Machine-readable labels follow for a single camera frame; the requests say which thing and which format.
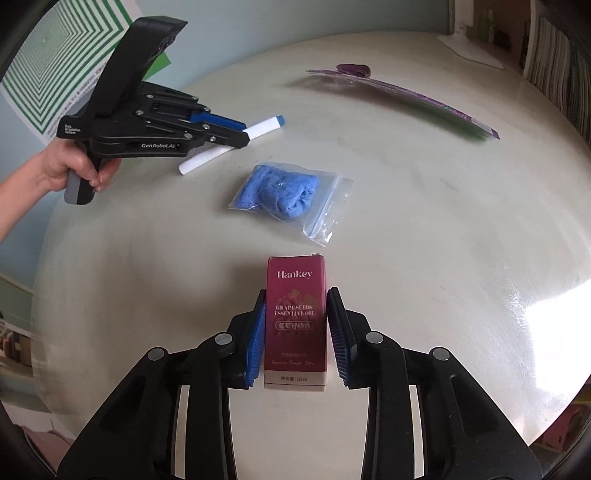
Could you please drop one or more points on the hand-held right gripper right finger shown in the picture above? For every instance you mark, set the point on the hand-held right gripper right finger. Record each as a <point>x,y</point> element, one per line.
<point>339,344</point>

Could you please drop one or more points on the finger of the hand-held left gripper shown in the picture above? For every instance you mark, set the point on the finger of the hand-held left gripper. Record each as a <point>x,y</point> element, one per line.
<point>226,137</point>
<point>221,123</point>

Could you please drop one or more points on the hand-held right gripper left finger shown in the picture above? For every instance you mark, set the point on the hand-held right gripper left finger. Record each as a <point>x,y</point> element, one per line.
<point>256,344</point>

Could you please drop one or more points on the white marker with blue cap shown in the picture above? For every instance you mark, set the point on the white marker with blue cap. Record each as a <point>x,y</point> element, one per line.
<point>265,127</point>

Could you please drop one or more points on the maroon carton box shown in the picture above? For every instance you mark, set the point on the maroon carton box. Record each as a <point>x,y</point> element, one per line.
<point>295,286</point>

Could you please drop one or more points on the person's left forearm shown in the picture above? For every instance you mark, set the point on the person's left forearm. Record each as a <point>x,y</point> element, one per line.
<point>16,207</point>

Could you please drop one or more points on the person's left hand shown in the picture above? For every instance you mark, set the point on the person's left hand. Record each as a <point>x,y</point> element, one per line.
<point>55,166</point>

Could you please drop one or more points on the blue putty in clear bag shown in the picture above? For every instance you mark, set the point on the blue putty in clear bag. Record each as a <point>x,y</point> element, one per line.
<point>281,189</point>

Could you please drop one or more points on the purple toothbrush package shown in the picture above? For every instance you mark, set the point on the purple toothbrush package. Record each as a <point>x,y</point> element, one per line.
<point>406,94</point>

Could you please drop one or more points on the white desk lamp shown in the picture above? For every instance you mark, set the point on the white desk lamp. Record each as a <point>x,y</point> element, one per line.
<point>471,48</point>

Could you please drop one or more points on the small green bottle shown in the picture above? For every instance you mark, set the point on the small green bottle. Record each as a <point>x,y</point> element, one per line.
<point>487,23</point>

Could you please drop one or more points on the wooden bookshelf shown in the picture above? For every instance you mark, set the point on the wooden bookshelf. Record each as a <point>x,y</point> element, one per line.
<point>512,27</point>

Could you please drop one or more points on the row of thin books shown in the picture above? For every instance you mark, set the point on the row of thin books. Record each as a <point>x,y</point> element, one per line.
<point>554,64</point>

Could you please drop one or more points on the green striped wall poster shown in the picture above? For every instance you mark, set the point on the green striped wall poster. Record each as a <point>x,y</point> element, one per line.
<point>55,60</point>

